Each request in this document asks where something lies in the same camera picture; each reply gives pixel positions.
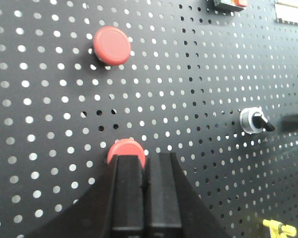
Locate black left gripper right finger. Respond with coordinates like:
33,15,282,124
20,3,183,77
145,153,229,238

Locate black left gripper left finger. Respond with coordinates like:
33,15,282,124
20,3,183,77
28,155,145,238

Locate red mushroom button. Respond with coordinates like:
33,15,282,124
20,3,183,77
106,138,146,169
93,26,131,65

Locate black perforated pegboard panel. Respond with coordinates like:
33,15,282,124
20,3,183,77
0,0,298,238

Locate grey module with labels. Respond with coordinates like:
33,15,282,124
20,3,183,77
213,0,248,12

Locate yellow toggle switch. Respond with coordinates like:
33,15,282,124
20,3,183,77
262,219,297,238

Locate black rotary selector switch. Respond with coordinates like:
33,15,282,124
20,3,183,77
239,107,275,134

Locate white mounting rail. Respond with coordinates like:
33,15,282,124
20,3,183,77
275,0,298,24

